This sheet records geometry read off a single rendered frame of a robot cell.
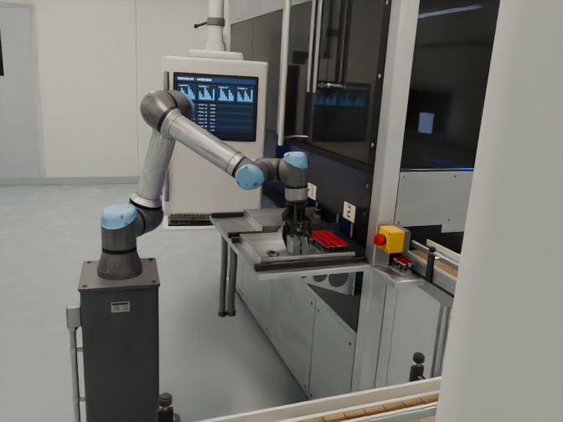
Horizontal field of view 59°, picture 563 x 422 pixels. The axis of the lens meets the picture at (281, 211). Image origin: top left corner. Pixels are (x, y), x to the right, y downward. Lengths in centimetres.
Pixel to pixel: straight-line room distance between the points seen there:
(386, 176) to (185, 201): 118
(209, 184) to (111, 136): 457
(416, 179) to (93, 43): 568
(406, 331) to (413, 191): 52
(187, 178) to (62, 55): 463
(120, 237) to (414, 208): 99
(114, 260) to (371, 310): 89
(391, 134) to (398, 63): 22
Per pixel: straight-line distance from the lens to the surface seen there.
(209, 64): 244
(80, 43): 694
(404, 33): 164
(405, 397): 99
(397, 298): 183
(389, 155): 164
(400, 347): 194
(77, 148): 700
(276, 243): 187
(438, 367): 177
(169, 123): 159
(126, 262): 178
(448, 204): 182
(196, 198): 251
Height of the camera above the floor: 147
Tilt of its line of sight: 15 degrees down
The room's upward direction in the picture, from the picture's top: 3 degrees clockwise
